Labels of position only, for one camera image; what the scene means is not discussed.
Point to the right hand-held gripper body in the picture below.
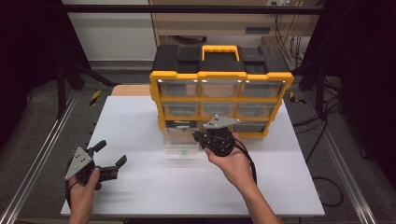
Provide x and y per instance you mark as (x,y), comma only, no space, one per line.
(219,140)

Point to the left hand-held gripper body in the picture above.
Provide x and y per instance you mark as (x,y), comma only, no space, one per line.
(81,168)

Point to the clear plastic drawer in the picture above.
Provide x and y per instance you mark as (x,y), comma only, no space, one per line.
(179,143)

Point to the person's left hand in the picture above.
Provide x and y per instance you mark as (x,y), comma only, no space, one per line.
(82,193)

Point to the person's right hand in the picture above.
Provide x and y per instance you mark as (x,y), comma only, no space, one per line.
(233,165)

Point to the grid of small closed drawers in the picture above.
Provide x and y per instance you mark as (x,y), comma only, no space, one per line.
(219,107)

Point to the yellow black hazard tape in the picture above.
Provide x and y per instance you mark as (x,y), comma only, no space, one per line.
(95,97)
(295,99)

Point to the black metal stand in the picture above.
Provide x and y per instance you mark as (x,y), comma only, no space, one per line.
(319,93)
(60,93)

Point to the yellow black drawer organizer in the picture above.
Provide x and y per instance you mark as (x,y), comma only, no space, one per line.
(218,67)

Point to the wooden desk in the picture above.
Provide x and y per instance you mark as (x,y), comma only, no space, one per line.
(218,25)

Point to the white cabinet panel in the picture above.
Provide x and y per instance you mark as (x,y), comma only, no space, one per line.
(112,34)

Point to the grey label plate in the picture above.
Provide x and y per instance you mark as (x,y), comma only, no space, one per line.
(257,30)

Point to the black curtain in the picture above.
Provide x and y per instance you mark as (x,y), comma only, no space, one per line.
(28,46)
(364,62)

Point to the black horizontal bar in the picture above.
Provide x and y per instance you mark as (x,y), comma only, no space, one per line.
(186,9)

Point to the white power strip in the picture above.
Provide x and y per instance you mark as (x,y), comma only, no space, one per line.
(280,2)

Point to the aluminium rail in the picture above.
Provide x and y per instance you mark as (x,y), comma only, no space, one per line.
(43,148)
(337,157)

